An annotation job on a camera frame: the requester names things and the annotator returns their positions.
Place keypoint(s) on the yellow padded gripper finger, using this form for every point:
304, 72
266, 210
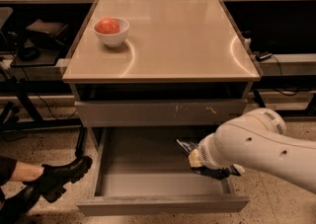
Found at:
194, 159

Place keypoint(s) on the blue chip bag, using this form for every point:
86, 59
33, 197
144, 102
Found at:
219, 174

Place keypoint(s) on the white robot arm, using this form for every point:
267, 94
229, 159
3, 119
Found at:
258, 140

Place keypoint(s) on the closed grey upper drawer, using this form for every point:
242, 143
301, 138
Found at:
158, 113

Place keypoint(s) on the open grey middle drawer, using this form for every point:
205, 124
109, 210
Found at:
143, 171

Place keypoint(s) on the grey drawer cabinet with counter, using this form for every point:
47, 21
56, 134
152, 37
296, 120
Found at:
175, 50

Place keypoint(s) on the black table leg right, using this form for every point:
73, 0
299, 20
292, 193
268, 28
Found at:
258, 99

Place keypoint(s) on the black table leg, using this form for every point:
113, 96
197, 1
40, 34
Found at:
258, 99
79, 150

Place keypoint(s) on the black table leg left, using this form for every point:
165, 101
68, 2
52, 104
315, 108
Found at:
79, 150

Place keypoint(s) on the small black device on ledge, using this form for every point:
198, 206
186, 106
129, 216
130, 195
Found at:
262, 56

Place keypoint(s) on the white ceramic bowl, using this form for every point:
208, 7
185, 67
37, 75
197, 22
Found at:
114, 40

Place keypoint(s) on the black chunky boot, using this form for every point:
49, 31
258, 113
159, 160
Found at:
53, 179
14, 207

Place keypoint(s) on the red apple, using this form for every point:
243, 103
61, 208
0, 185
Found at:
107, 26

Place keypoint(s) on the person's bare leg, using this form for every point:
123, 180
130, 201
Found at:
24, 172

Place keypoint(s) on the black headphones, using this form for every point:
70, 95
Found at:
27, 53

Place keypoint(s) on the dark box on shelf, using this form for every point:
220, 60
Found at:
50, 35

